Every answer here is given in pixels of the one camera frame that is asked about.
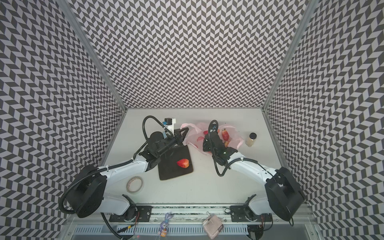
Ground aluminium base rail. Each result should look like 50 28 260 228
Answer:
65 203 316 226

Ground clear tape roll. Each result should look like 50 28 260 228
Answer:
126 176 144 194

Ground pink plastic bag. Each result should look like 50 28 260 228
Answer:
182 123 245 155

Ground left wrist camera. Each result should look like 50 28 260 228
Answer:
163 118 176 136

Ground aluminium corner post right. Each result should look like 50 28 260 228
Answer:
262 0 319 112

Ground black square mat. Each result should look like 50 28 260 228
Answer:
158 146 194 181

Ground purple bunny toy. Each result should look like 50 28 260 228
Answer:
158 213 173 237

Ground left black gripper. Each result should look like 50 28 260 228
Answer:
157 127 190 158

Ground pink translucent box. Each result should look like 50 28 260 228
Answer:
203 215 224 240

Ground small jar black lid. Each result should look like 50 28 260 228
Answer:
246 133 257 147

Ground fake fruits in bag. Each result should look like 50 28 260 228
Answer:
203 129 230 151

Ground red fake strawberry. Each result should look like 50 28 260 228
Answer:
177 159 190 169

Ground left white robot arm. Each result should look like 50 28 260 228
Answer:
58 118 189 222

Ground aluminium corner post left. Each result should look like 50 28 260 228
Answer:
56 0 127 112

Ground aluminium corner post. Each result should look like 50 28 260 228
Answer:
56 0 127 112
262 0 319 112

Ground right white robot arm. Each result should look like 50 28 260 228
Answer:
203 120 306 225

